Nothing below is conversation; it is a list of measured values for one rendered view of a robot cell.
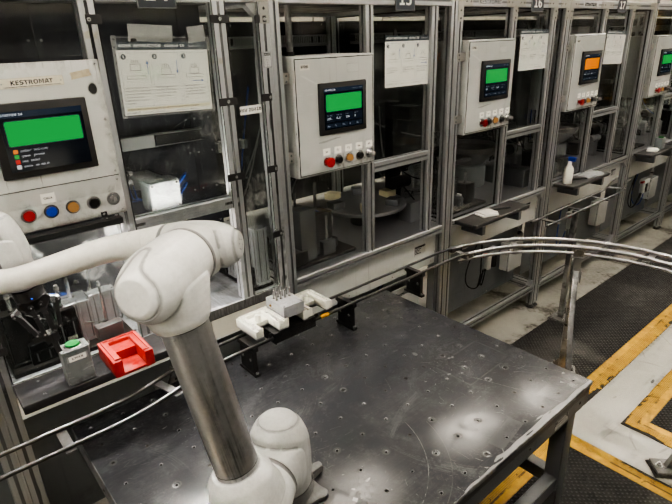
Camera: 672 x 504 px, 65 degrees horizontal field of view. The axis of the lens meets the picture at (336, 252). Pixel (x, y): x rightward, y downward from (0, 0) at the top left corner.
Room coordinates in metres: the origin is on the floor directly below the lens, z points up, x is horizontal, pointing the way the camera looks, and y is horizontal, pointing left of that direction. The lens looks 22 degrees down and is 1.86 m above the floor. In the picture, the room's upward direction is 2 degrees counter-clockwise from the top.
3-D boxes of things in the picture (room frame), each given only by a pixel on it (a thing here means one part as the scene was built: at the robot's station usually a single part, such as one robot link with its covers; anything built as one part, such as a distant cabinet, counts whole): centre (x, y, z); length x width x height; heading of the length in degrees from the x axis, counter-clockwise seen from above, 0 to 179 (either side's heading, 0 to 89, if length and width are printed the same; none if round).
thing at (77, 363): (1.38, 0.81, 0.97); 0.08 x 0.08 x 0.12; 40
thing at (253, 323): (1.83, 0.21, 0.84); 0.36 x 0.14 x 0.10; 130
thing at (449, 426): (1.50, 0.00, 0.66); 1.50 x 1.06 x 0.04; 130
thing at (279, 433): (1.10, 0.17, 0.85); 0.18 x 0.16 x 0.22; 166
